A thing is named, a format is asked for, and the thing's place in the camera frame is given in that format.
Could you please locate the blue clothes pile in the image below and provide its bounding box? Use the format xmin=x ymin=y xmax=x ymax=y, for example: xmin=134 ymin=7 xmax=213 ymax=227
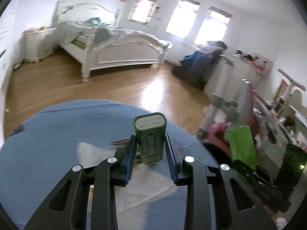
xmin=172 ymin=40 xmax=228 ymax=90

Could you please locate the green plastic bag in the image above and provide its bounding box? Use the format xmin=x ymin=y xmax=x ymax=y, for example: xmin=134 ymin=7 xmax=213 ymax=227
xmin=225 ymin=125 xmax=256 ymax=171

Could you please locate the white study desk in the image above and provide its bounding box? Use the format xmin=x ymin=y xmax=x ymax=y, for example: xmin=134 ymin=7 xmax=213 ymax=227
xmin=253 ymin=92 xmax=306 ymax=177

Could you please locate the white desk lamp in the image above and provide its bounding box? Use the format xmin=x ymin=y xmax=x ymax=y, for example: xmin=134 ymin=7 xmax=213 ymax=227
xmin=277 ymin=69 xmax=306 ymax=102

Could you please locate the pink grey desk chair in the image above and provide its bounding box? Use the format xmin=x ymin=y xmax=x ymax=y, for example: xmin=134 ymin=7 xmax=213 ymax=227
xmin=196 ymin=80 xmax=258 ymax=143

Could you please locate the green gum box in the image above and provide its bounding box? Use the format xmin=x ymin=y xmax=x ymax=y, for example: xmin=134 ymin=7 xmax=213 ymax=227
xmin=133 ymin=112 xmax=167 ymax=165

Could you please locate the black trash bin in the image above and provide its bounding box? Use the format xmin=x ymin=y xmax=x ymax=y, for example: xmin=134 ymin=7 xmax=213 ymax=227
xmin=203 ymin=143 xmax=232 ymax=165

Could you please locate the cartoon picture board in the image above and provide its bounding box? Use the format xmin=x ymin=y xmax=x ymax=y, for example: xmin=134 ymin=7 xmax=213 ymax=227
xmin=251 ymin=53 xmax=273 ymax=76

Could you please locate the white nightstand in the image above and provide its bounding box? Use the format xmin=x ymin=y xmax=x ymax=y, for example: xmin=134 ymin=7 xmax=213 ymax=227
xmin=24 ymin=28 xmax=56 ymax=63

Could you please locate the white wooden bed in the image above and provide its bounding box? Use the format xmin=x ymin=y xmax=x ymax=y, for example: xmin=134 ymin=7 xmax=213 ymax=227
xmin=56 ymin=1 xmax=172 ymax=82

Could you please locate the white low cabinet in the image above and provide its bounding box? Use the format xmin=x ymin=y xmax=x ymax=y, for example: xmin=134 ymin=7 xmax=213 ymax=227
xmin=203 ymin=54 xmax=262 ymax=100

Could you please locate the blue round table cloth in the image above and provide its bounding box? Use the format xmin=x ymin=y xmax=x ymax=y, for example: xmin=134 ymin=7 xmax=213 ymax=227
xmin=0 ymin=99 xmax=217 ymax=230

